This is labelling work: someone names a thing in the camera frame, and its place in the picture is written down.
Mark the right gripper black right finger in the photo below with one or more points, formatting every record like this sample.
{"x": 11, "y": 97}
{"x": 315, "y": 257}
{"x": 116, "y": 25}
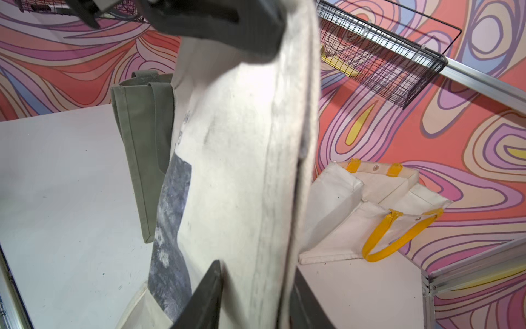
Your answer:
{"x": 305, "y": 310}

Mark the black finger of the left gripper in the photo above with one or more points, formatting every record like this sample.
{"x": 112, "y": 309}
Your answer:
{"x": 253, "y": 26}

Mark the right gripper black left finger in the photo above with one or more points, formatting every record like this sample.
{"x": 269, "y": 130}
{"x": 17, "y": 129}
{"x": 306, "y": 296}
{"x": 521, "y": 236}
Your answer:
{"x": 204, "y": 307}

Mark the cream bag with yellow handles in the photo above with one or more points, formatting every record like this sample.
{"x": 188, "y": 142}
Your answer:
{"x": 365, "y": 210}

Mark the cream canvas bag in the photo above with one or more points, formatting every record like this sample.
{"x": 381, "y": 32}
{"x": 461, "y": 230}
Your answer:
{"x": 236, "y": 187}

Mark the green canvas bag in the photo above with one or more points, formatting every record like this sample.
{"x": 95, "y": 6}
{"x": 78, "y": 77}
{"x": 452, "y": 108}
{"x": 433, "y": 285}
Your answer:
{"x": 143, "y": 107}

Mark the yellow sticky note pad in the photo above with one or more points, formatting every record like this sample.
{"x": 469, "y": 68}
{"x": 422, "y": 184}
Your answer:
{"x": 336, "y": 63}

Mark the black wire basket, left wall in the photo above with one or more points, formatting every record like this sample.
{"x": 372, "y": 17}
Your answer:
{"x": 86, "y": 10}

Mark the black wire basket, wall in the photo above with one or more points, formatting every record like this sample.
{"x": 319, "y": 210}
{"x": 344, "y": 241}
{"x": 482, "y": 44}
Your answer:
{"x": 399, "y": 47}
{"x": 86, "y": 10}

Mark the black wire basket, back wall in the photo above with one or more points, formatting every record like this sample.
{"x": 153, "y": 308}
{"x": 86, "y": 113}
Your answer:
{"x": 399, "y": 47}

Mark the aluminium frame rail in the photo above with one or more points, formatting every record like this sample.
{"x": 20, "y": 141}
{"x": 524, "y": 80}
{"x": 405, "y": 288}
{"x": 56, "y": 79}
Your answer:
{"x": 466, "y": 146}

